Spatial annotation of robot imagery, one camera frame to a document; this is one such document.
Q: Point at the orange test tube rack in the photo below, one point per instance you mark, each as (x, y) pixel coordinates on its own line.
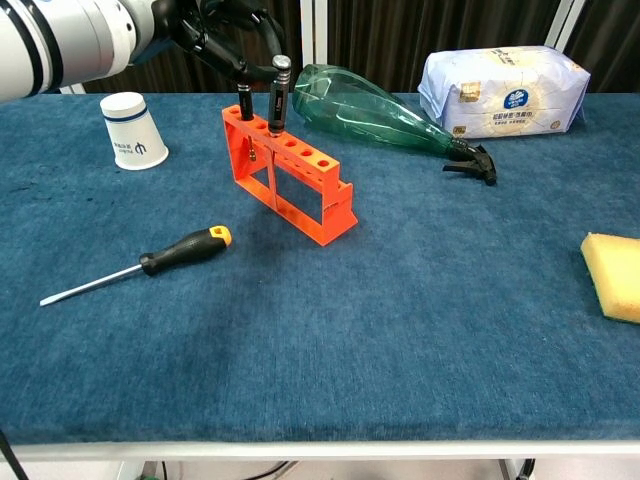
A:
(340, 217)

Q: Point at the green spray bottle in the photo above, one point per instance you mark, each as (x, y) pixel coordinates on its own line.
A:
(350, 110)

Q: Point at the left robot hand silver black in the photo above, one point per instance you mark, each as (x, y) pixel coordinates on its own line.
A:
(220, 50)

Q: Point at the white tissue pack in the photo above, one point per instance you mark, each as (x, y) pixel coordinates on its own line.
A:
(500, 90)

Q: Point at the white round bottle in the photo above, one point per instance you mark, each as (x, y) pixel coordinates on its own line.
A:
(132, 135)

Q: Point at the blue table cloth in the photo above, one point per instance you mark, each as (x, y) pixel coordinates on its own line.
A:
(400, 325)

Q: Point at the black orange flathead screwdriver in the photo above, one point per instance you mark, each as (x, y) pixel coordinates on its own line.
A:
(185, 250)

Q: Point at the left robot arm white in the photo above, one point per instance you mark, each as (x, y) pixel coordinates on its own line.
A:
(60, 45)

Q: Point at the yellow sponge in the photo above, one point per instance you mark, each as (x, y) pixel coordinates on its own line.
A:
(617, 275)

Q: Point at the white frame post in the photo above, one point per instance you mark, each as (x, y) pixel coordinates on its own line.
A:
(314, 30)
(564, 25)

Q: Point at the white table frame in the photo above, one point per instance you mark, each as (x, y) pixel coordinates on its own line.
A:
(320, 451)

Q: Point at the dark curtain panel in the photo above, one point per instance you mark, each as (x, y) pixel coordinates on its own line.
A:
(400, 35)
(615, 35)
(175, 77)

